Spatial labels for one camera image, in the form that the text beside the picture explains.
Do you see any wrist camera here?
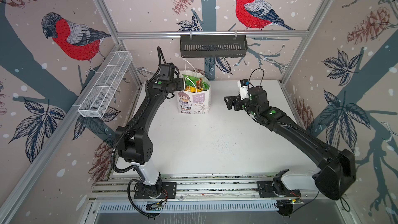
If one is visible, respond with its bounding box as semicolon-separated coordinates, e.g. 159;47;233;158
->
237;79;249;100
158;63;175;82

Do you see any black hanging basket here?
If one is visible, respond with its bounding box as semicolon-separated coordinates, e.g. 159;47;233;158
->
180;35;248;58

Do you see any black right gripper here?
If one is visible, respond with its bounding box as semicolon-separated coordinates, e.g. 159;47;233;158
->
225;92;261;118

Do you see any yellow snack bag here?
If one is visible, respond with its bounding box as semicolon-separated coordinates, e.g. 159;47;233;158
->
184;86;202;93

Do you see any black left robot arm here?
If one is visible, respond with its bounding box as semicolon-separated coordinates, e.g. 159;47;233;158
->
110;78;184;199

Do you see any green snack bag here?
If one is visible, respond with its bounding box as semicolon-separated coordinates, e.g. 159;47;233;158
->
183;75;200;88
196;78;210;91

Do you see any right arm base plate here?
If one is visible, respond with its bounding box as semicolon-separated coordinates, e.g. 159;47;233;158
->
256;181;301;198

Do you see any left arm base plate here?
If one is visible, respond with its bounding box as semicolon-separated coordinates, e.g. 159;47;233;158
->
134;182;177;200

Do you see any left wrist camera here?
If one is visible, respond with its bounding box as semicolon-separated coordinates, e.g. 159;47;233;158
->
158;63;175;82

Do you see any white printed paper bag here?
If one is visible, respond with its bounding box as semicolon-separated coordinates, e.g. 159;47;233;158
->
177;59;211;115

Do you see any aluminium frame crossbar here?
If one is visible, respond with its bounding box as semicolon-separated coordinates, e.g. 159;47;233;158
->
117;30;309;40

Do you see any aluminium mounting rail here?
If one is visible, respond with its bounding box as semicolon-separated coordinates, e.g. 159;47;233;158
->
90;174;327;201

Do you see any white wire mesh basket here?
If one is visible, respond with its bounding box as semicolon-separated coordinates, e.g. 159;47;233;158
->
78;51;132;118

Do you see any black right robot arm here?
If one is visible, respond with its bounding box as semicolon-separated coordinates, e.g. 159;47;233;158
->
224;86;356;201

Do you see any black corrugated cable conduit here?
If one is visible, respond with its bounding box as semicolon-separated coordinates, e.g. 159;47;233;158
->
110;126;137;174

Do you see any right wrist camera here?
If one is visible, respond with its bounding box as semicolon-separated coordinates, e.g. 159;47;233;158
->
237;79;249;100

